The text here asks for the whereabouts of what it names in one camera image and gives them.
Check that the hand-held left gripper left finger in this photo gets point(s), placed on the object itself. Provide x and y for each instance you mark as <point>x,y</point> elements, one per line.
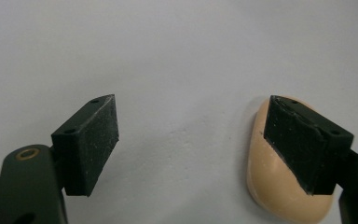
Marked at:
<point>87,146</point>

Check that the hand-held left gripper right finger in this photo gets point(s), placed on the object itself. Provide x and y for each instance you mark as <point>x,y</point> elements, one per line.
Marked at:
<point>301,146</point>

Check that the beige egg-shaped object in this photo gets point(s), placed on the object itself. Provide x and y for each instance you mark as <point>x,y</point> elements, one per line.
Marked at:
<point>273,183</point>

